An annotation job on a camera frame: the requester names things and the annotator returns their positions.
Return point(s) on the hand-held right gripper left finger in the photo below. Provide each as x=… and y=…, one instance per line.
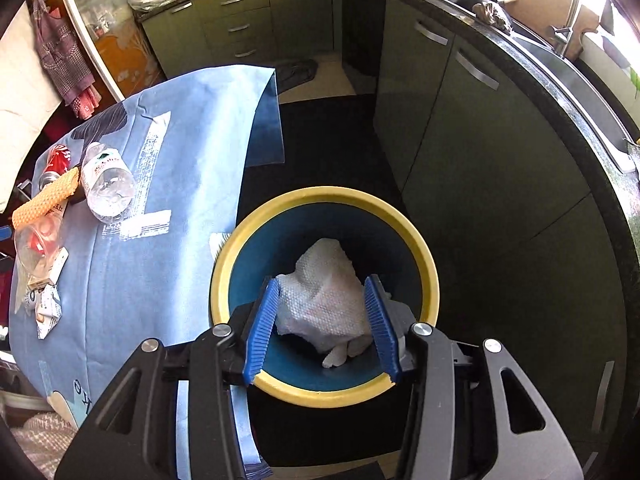
x=260, y=330

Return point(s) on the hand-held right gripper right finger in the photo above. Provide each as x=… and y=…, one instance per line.
x=380, y=325

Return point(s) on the white paper towel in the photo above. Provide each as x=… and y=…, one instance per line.
x=320, y=295

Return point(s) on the yellow rimmed blue trash bin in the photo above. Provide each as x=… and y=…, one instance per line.
x=325, y=195

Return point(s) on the clear plastic water bottle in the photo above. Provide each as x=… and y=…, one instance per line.
x=107, y=185

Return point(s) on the white blue printed packet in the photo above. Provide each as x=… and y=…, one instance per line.
x=47, y=310

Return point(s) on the white cardboard box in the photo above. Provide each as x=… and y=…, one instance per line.
x=54, y=270

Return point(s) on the clear plastic cup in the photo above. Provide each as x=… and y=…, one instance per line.
x=35, y=250

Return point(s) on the orange mesh cloth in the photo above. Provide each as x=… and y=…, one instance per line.
x=45, y=197

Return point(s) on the red soda can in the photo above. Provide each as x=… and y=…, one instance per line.
x=56, y=157

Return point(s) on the person's left forearm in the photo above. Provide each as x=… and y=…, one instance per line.
x=40, y=442

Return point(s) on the blue printed tablecloth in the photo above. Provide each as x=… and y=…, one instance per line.
x=175, y=210

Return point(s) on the green base cabinet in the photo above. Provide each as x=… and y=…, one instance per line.
x=450, y=135

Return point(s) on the dark floor mat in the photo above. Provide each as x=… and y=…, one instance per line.
x=297, y=75

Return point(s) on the black speckled countertop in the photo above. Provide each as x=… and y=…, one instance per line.
x=565, y=110

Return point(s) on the green drawer cabinet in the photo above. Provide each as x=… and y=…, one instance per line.
x=225, y=35

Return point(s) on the steel sink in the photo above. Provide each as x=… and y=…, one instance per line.
x=580, y=90

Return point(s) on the grey rag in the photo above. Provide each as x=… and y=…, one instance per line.
x=492, y=17

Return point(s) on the glass door wooden cabinet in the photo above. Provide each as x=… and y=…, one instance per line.
x=115, y=35

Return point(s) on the checkered apron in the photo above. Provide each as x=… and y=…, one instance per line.
x=65, y=60

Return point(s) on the steel faucet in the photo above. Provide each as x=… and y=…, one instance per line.
x=570, y=15

